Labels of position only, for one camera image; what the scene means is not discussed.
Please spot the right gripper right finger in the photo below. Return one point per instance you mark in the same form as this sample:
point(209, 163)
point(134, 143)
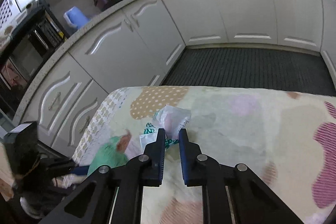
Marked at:
point(230, 194)

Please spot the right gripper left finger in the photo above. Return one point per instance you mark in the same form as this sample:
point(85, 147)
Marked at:
point(114, 195)

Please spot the white tissue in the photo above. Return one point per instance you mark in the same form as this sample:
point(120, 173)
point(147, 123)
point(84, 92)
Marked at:
point(172, 120)

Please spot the white lower kitchen cabinets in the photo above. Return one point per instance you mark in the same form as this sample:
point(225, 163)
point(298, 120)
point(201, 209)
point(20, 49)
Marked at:
point(136, 42)

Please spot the green plush cloth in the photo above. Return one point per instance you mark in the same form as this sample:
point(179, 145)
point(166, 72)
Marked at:
point(111, 153)

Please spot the patterned quilted table cover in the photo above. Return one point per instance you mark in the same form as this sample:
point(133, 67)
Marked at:
point(286, 138)

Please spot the black ribbed floor mat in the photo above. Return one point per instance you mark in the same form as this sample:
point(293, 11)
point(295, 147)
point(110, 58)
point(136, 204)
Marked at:
point(252, 68)

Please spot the black microwave oven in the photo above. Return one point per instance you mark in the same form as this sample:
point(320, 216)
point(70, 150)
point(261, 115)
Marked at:
point(31, 44)

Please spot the blue plastic jug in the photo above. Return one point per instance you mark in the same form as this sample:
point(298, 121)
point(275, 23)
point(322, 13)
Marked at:
point(75, 18)

